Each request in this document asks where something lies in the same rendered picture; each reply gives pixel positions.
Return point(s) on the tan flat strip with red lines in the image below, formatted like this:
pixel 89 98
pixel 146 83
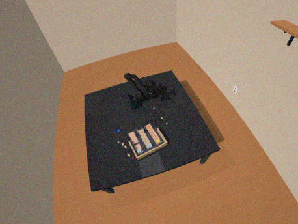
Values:
pixel 148 127

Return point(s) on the tan strip with blue lines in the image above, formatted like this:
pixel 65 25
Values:
pixel 141 132

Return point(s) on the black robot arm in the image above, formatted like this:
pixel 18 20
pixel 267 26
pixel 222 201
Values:
pixel 144 88

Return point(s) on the peach flat strip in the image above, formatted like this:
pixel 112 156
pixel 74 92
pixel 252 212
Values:
pixel 132 135

